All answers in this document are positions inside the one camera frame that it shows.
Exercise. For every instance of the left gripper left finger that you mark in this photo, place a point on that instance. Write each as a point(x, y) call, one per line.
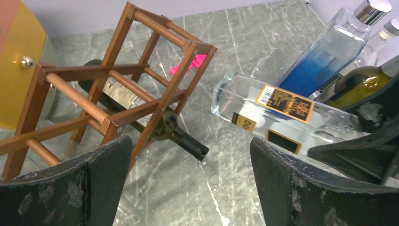
point(83, 191)

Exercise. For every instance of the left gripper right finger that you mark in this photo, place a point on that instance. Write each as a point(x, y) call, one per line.
point(295, 193)

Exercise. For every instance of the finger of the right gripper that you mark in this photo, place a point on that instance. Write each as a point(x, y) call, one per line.
point(374, 157)

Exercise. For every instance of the clear square liquor bottle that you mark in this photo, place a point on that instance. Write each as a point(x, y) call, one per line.
point(292, 123)

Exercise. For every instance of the olive green wine bottle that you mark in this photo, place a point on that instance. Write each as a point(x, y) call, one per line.
point(359, 84)

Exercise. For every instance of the clear bottle white cap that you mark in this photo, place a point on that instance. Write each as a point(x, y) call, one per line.
point(369, 55)

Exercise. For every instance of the blue glass bottle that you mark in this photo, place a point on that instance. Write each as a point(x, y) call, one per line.
point(337, 45)

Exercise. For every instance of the brown wooden wine rack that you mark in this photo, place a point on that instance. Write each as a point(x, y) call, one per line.
point(110, 93)

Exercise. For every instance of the cream cylinder with orange face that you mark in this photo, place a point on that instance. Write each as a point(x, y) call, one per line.
point(23, 44)

